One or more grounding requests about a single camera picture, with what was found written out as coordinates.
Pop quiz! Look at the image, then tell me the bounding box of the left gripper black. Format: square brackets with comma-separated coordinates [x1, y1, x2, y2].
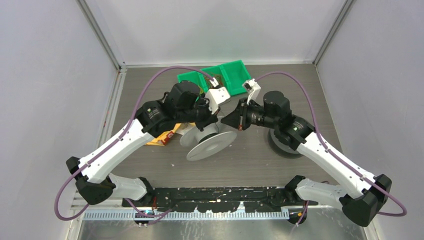
[176, 92, 221, 132]

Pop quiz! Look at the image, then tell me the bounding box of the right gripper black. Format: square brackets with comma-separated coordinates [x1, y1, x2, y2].
[222, 96, 279, 130]

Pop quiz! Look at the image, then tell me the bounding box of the white plastic cable spool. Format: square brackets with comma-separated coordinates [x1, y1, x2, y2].
[179, 121, 237, 161]

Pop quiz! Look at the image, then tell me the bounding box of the dark grey cable spool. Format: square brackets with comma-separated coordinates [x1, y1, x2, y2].
[267, 129, 303, 159]

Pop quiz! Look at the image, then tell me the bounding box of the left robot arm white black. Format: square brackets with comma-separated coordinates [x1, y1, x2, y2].
[66, 81, 230, 207]

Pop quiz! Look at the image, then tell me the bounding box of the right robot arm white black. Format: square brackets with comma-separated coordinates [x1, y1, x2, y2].
[221, 91, 392, 227]

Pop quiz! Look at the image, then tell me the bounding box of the yellow snack bag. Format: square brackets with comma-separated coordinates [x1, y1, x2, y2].
[146, 122, 195, 146]

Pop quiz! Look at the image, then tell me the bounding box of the green three-compartment bin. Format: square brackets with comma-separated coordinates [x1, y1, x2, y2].
[177, 60, 252, 96]

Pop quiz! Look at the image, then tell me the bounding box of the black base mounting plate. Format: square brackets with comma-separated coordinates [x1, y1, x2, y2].
[132, 186, 305, 213]

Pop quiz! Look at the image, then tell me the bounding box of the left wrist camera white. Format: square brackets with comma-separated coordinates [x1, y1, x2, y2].
[205, 77, 231, 115]

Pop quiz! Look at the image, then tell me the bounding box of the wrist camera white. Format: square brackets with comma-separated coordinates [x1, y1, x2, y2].
[242, 78, 261, 105]
[205, 77, 231, 115]

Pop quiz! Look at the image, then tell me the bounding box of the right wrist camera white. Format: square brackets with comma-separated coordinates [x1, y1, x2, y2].
[242, 78, 261, 105]

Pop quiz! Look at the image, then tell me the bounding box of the white slotted cable duct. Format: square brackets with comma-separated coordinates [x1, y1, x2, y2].
[83, 209, 290, 221]

